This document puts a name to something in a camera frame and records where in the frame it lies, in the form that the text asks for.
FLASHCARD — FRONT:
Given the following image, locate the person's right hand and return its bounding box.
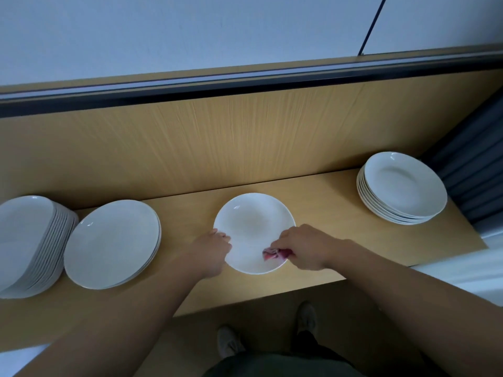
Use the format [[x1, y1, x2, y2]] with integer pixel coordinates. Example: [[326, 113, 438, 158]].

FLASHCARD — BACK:
[[269, 224, 347, 272]]

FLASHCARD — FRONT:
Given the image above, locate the person's left hand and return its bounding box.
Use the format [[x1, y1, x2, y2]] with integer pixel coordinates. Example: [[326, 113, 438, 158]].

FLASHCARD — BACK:
[[184, 228, 234, 281]]

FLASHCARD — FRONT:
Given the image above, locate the pink cleaning cloth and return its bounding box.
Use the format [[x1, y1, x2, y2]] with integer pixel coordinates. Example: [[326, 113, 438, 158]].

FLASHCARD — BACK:
[[263, 246, 296, 262]]

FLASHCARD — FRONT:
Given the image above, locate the stack of cleaned round plates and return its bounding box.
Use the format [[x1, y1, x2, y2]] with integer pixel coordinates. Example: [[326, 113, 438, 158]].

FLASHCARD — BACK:
[[213, 192, 297, 275]]

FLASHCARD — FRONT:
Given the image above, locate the white glossy round plate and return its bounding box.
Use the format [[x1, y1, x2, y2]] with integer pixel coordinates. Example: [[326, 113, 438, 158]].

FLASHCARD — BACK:
[[63, 199, 162, 291]]

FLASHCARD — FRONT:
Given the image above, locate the stack of white round plates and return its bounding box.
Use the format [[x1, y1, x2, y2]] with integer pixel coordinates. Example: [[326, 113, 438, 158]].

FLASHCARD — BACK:
[[357, 151, 449, 226]]

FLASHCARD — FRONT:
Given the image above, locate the pile of white oblong plates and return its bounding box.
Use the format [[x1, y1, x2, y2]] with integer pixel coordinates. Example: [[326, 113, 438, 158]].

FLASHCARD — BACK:
[[0, 194, 80, 300]]

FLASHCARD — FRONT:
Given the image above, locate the person's right forearm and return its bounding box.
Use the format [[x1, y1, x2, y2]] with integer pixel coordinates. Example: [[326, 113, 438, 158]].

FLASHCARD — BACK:
[[326, 241, 503, 377]]

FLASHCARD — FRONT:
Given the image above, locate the person's left forearm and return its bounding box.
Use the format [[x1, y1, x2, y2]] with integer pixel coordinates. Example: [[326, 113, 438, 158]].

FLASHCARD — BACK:
[[16, 259, 212, 377]]

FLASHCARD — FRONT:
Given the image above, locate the grey curtain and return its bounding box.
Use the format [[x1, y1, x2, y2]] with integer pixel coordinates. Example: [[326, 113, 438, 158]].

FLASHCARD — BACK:
[[423, 90, 503, 236]]

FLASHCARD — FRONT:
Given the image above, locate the white bed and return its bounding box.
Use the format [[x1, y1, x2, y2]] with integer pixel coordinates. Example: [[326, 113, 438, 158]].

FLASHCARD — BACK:
[[0, 343, 50, 377]]

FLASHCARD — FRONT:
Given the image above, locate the black wall rail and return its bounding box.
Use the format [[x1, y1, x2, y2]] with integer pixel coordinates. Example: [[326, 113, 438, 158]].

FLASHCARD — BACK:
[[0, 51, 503, 118]]

